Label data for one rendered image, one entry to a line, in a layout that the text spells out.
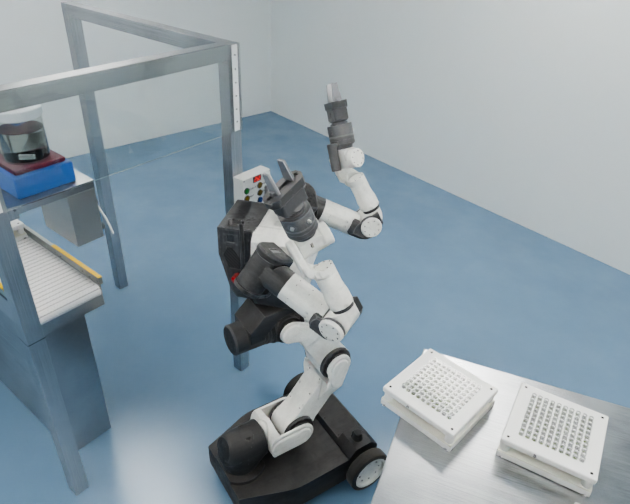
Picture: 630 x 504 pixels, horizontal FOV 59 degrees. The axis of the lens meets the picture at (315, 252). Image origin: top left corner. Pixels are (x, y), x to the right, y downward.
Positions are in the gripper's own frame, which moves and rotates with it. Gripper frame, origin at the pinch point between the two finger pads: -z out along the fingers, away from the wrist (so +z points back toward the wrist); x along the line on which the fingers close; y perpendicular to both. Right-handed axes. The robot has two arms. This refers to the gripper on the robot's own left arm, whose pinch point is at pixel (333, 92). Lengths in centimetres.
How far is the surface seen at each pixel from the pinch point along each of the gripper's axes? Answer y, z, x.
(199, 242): 49, 77, -221
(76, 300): 104, 54, -29
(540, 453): -13, 103, 75
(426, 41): -172, -35, -251
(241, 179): 31, 26, -48
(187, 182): 43, 38, -316
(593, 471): -22, 108, 83
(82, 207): 91, 21, -18
